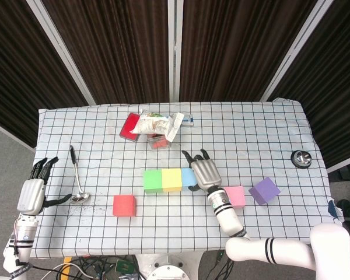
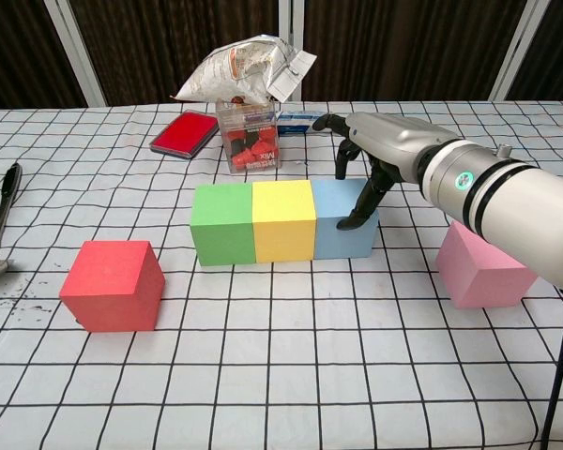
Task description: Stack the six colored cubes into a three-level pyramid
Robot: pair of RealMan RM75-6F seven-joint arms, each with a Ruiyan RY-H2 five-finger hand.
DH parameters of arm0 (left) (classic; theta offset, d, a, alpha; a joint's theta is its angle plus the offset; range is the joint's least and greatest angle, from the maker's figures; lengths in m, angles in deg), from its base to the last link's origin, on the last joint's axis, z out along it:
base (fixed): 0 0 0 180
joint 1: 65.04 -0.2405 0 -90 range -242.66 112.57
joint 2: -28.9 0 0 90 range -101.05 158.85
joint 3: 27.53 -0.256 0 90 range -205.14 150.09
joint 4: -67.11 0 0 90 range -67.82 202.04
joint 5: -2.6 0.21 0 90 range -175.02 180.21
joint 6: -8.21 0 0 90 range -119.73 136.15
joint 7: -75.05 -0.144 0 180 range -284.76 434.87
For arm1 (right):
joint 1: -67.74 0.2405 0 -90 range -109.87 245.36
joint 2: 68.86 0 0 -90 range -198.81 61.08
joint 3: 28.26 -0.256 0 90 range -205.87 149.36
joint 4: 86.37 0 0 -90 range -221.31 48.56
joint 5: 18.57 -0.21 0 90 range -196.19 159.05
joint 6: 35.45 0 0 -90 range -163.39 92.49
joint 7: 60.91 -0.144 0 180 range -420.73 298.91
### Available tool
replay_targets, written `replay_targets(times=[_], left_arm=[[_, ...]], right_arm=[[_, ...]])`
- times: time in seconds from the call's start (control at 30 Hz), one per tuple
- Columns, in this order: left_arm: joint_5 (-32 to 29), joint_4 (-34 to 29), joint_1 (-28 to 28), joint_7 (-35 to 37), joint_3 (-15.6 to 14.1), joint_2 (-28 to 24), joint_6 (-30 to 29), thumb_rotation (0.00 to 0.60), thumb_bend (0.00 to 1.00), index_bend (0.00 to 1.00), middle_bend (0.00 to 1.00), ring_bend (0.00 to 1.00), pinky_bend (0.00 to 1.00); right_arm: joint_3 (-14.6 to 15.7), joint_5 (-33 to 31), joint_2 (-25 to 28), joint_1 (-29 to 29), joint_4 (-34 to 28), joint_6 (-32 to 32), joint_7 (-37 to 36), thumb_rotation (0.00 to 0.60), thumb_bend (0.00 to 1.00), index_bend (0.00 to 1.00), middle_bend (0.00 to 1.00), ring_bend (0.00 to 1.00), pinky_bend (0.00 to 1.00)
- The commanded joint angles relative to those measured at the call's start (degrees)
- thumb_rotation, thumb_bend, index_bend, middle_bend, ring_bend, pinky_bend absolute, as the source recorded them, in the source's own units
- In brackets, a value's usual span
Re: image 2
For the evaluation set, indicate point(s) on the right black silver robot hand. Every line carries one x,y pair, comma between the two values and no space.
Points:
394,140

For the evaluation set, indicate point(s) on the light blue foam cube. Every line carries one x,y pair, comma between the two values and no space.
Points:
333,239

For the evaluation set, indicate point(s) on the yellow foam cube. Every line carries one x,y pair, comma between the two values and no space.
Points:
284,225

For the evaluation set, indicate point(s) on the pink foam cube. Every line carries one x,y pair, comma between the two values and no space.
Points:
478,281

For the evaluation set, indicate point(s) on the green foam cube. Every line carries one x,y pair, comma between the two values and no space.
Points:
223,225

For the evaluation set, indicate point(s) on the red foam cube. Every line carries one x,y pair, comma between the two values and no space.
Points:
108,290

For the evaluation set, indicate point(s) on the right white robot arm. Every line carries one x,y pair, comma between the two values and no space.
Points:
511,206

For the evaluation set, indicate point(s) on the blue white wrapped packet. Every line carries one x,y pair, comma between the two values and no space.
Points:
295,124

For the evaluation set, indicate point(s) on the clear box red pieces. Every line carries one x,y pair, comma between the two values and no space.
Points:
251,140

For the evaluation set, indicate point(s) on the crumpled white snack bag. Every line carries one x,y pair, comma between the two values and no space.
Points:
234,70

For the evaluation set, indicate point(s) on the red ink pad case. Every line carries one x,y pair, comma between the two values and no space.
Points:
185,133

